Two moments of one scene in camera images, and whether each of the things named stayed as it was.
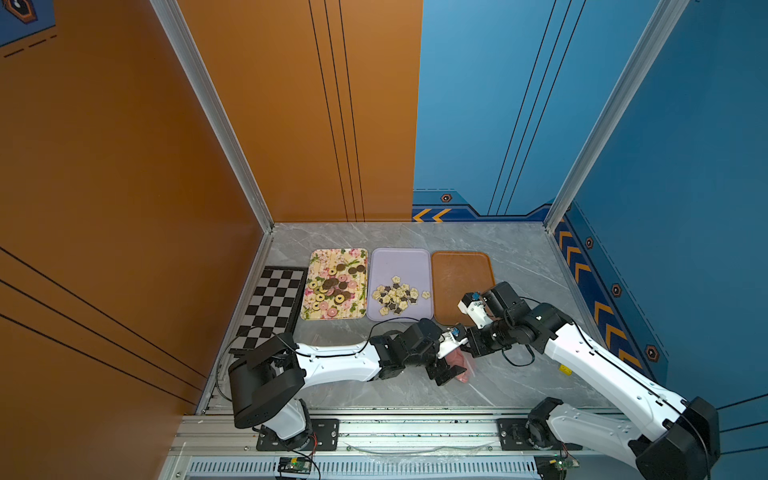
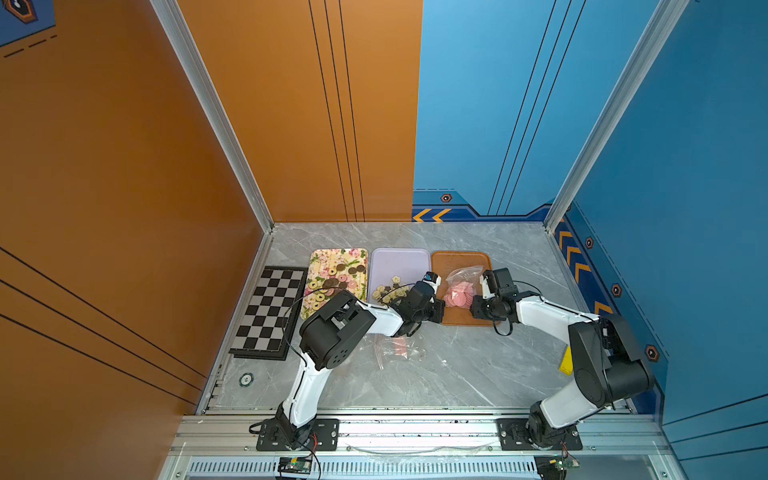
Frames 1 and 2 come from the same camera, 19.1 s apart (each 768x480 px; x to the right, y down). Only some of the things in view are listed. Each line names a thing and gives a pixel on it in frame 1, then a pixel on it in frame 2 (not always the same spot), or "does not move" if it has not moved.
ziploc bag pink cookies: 458,358 -> 461,285
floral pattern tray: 335,285 does not move
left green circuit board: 297,465 does not move
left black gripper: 438,373 -> 439,305
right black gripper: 476,349 -> 475,308
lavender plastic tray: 414,266 does not move
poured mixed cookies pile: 396,297 does not move
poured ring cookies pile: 335,289 does not move
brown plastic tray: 455,273 does not move
